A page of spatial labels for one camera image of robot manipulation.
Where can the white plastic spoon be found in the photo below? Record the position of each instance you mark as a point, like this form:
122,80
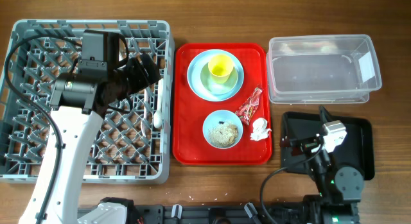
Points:
157,117

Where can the grey dishwasher rack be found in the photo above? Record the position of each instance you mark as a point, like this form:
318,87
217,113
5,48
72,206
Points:
39,51

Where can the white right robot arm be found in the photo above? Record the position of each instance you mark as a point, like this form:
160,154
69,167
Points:
339,186

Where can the yellow plastic cup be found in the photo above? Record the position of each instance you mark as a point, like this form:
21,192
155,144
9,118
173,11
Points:
220,67

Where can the black plastic tray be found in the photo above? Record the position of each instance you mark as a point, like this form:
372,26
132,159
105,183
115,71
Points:
356,149

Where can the white tissue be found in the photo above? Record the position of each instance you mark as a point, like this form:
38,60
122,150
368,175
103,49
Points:
260,130

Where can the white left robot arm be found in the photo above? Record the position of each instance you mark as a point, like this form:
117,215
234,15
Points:
79,101

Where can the large light blue plate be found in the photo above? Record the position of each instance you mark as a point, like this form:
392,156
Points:
194,70

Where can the red snack wrapper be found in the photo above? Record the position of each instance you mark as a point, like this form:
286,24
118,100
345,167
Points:
248,109

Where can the light blue bowl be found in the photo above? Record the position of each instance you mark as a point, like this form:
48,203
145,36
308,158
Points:
222,115

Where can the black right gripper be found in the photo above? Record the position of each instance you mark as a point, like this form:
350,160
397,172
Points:
302,145

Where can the white plastic fork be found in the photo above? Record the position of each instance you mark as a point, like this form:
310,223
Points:
145,113

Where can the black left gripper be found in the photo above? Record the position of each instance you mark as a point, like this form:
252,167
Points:
141,79

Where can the small green plate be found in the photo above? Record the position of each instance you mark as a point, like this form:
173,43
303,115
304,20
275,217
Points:
218,88

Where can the red plastic tray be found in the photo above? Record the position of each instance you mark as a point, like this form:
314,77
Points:
190,111

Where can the clear plastic bin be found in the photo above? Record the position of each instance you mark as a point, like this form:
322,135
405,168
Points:
320,69

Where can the food scraps rice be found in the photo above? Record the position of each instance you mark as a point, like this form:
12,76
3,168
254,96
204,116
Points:
223,135

